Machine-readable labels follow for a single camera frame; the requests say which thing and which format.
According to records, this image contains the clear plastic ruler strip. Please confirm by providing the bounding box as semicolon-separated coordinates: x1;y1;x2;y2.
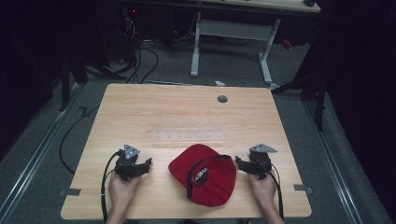
150;129;226;144

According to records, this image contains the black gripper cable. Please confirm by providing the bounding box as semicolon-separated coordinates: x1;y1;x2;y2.
100;149;123;224
266;161;286;221

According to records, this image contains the grey tape piece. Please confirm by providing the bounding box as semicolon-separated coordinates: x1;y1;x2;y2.
293;184;314;194
58;188;82;197

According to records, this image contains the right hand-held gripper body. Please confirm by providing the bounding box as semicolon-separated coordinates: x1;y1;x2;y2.
247;143;278;181

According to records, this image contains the black floor cable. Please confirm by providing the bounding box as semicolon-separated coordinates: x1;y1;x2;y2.
58;105;101;175

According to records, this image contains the bundle of black cables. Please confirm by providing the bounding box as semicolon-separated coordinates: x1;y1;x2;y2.
118;15;161;85

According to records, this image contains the red baseball cap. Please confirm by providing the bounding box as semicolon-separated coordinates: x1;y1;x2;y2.
168;143;237;208

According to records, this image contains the white metal desk frame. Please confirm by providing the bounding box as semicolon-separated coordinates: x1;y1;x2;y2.
190;10;282;86

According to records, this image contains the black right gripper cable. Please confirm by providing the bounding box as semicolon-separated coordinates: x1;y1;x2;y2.
266;161;286;221

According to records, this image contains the black metal stand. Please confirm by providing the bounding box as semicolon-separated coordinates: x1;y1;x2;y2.
271;71;329;133
57;52;92;112

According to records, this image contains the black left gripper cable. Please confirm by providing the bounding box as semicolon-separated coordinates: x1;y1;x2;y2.
100;149;123;224

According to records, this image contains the person's left hand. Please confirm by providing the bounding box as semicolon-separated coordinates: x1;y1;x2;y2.
107;170;143;217

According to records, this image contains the person's right hand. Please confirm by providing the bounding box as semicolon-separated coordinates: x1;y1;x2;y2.
247;169;278;210

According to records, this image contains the metal floor rail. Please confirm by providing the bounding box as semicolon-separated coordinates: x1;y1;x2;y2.
0;83;85;218
303;99;365;224

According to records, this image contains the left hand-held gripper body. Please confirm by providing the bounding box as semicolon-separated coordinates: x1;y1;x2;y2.
114;143;148;183

